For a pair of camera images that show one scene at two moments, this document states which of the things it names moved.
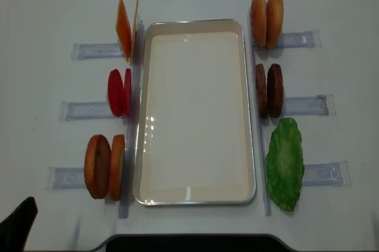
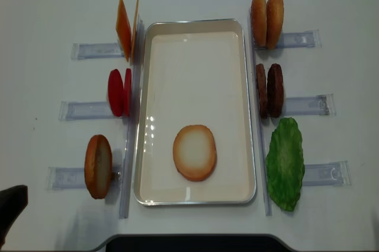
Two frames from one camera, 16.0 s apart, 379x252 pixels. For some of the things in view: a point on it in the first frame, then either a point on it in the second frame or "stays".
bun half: x=274 y=18 stays
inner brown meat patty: x=262 y=91 stays
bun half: x=259 y=19 stays
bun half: x=117 y=167 → x=194 y=152
